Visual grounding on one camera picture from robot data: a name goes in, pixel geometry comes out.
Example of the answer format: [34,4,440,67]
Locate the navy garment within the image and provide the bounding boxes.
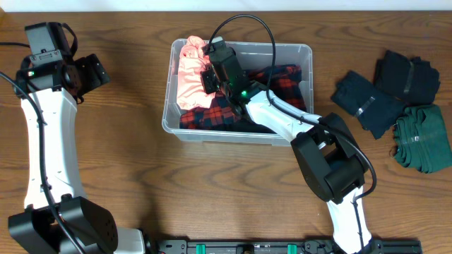
[331,71,405,140]

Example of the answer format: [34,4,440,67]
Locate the pink garment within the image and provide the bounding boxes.
[177,36,215,110]

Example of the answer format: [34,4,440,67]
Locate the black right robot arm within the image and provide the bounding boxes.
[202,51,371,253]

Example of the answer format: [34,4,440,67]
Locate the red navy plaid shirt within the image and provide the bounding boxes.
[179,63,308,131]

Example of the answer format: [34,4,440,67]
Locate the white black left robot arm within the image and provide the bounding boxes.
[8,22,146,253]

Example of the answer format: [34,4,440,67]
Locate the dark green folded garment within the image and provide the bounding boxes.
[393,104,451,174]

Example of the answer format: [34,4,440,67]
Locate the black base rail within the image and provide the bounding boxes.
[146,239,423,254]

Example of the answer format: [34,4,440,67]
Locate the black garment with band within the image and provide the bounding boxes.
[374,50,441,105]

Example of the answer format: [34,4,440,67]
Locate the clear plastic storage bin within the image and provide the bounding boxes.
[162,39,314,147]

